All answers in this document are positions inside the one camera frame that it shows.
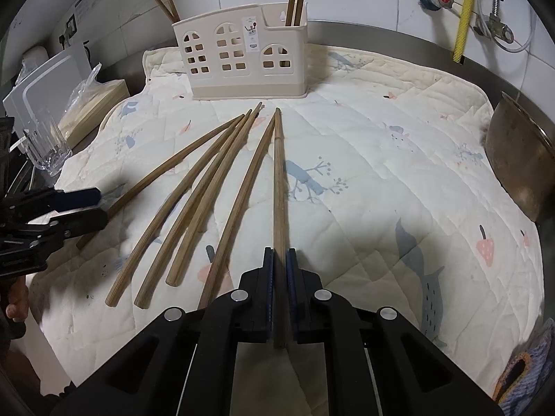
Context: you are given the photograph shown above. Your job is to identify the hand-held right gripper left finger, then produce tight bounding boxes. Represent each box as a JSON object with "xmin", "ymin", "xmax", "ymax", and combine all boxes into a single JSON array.
[{"xmin": 52, "ymin": 246, "xmax": 275, "ymax": 416}]

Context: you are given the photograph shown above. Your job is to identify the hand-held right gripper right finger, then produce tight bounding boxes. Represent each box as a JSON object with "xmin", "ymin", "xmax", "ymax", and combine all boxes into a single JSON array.
[{"xmin": 287, "ymin": 247, "xmax": 506, "ymax": 416}]

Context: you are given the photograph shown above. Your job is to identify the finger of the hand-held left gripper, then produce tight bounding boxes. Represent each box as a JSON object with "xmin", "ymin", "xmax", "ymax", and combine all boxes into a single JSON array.
[
  {"xmin": 24, "ymin": 186, "xmax": 103, "ymax": 214},
  {"xmin": 26, "ymin": 207, "xmax": 109, "ymax": 244}
]

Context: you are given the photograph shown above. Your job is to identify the cream plastic utensil holder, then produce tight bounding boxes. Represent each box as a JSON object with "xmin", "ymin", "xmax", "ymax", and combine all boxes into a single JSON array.
[{"xmin": 172, "ymin": 2, "xmax": 310, "ymax": 101}]

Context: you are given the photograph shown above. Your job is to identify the person's left hand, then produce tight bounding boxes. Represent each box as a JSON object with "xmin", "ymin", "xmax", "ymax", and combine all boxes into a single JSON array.
[{"xmin": 5, "ymin": 277, "xmax": 30, "ymax": 324}]

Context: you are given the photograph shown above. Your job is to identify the clear glass cup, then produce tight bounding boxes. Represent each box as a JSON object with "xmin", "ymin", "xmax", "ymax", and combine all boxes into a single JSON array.
[{"xmin": 25, "ymin": 120, "xmax": 73, "ymax": 177}]

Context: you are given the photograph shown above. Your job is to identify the wooden box in plastic bag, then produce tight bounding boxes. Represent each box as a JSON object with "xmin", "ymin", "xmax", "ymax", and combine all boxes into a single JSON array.
[{"xmin": 58, "ymin": 64, "xmax": 131, "ymax": 149}]

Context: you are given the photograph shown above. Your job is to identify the white plastic cutting board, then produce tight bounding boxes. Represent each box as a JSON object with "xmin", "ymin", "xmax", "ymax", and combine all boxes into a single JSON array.
[{"xmin": 2, "ymin": 47, "xmax": 94, "ymax": 139}]

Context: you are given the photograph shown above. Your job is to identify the quilted printed mat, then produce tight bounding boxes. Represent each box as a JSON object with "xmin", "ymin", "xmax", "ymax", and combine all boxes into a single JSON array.
[{"xmin": 26, "ymin": 44, "xmax": 545, "ymax": 400}]

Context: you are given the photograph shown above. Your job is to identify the metal bowl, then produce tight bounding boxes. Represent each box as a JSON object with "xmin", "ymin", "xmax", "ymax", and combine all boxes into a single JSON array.
[{"xmin": 484, "ymin": 91, "xmax": 555, "ymax": 225}]

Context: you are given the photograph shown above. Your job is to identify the blue knitted cloth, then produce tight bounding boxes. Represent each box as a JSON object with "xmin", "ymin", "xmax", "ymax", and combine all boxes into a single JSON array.
[{"xmin": 492, "ymin": 315, "xmax": 555, "ymax": 405}]

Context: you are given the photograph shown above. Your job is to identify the grey metal valve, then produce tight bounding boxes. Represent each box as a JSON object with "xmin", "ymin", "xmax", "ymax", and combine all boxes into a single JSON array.
[{"xmin": 476, "ymin": 13, "xmax": 515, "ymax": 46}]

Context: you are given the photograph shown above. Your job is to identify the wall socket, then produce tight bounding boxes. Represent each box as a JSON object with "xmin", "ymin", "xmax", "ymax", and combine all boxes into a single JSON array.
[{"xmin": 58, "ymin": 14, "xmax": 79, "ymax": 46}]

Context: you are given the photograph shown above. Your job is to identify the yellow corrugated hose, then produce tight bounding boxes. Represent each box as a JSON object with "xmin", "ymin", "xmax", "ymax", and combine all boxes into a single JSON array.
[{"xmin": 453, "ymin": 0, "xmax": 476, "ymax": 64}]

